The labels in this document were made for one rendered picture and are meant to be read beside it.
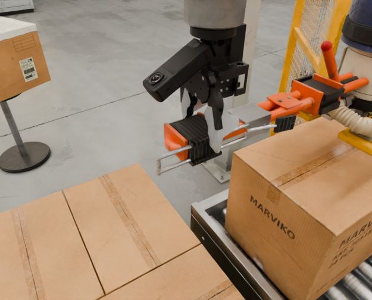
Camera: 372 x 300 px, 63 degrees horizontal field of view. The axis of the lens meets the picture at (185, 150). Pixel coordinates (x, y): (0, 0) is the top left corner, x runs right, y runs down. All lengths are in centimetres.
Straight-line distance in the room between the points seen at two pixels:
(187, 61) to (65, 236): 104
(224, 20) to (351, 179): 71
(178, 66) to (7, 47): 192
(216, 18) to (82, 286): 101
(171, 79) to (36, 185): 214
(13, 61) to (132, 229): 147
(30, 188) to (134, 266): 146
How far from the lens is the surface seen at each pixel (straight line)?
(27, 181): 259
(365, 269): 137
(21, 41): 236
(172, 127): 56
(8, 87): 236
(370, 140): 89
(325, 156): 110
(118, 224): 135
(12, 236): 146
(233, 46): 51
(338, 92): 78
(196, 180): 231
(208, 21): 45
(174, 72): 46
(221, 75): 49
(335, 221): 89
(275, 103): 71
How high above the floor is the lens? 156
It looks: 37 degrees down
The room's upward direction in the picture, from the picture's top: straight up
